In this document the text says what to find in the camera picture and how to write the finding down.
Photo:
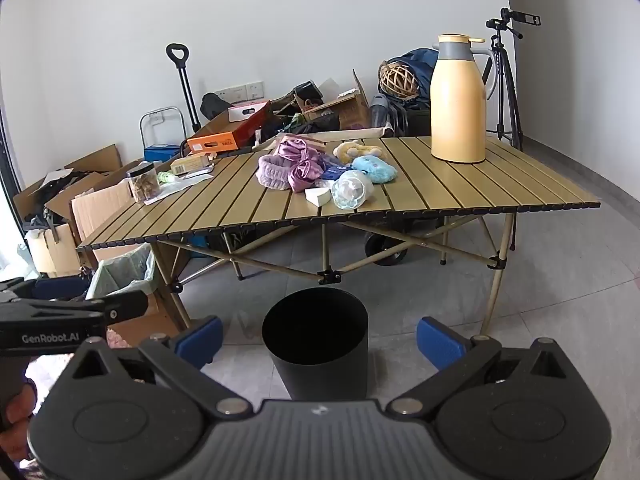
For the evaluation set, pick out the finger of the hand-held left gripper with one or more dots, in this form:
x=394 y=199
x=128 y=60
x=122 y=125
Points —
x=60 y=288
x=125 y=307

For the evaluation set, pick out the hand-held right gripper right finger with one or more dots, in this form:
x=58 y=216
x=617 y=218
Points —
x=440 y=342

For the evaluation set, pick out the clear plastic sheet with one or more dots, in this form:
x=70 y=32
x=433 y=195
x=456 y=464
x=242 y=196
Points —
x=175 y=190

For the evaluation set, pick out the rattan ball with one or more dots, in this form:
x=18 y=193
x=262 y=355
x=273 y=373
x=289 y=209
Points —
x=398 y=80

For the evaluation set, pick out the blue packet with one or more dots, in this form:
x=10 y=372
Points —
x=332 y=172

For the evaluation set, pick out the yellow thermos jug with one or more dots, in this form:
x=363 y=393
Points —
x=457 y=110

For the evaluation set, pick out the light blue plush toy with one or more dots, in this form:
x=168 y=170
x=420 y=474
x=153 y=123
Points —
x=375 y=170

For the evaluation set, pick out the small tan box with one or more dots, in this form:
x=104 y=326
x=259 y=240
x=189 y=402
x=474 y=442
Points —
x=190 y=164

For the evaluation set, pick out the clear jar of nuts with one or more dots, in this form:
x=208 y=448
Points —
x=144 y=185

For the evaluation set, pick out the black trash bin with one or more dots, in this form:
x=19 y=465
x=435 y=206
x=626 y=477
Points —
x=320 y=360

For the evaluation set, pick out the small green item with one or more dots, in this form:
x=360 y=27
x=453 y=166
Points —
x=166 y=177

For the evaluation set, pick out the purple satin cloth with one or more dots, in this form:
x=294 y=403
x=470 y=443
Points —
x=305 y=170

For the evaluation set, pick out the person's left hand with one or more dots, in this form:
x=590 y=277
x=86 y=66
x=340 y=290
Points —
x=20 y=410

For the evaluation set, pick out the cardboard box with green liner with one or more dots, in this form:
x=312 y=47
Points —
x=130 y=265

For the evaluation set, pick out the grey water bottle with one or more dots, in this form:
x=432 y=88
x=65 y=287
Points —
x=379 y=110

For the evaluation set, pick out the red long box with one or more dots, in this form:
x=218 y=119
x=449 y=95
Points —
x=252 y=122

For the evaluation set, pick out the white metal frame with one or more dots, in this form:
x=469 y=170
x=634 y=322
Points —
x=142 y=132

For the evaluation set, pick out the orange box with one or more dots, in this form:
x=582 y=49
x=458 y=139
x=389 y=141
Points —
x=212 y=142

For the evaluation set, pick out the tan folding table frame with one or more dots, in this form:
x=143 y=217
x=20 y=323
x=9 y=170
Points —
x=450 y=185

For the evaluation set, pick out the open cardboard box pink print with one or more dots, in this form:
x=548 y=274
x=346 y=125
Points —
x=350 y=110

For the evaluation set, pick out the large open cardboard box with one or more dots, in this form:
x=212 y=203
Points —
x=100 y=157
x=100 y=210

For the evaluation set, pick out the brown rectangular block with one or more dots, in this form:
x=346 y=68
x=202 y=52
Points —
x=302 y=138

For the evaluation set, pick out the black suitcase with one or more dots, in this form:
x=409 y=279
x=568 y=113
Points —
x=415 y=120

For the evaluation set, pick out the white wall socket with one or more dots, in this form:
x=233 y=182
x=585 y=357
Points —
x=231 y=94
x=255 y=90

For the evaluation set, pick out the purple fluffy headband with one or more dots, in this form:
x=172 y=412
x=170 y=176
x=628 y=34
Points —
x=272 y=172

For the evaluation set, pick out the yellow plush toy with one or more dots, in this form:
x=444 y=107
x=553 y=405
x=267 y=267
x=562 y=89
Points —
x=355 y=151

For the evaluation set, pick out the small blue box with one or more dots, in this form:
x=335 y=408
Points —
x=160 y=153

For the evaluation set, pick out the black camera tripod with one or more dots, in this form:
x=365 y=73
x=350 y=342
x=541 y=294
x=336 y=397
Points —
x=505 y=75

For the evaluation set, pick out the navy blue cloth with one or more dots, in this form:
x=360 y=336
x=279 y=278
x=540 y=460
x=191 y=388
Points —
x=420 y=65

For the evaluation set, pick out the black small bag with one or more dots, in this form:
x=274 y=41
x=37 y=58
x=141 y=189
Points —
x=307 y=91

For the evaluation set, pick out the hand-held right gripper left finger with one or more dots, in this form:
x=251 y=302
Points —
x=202 y=340

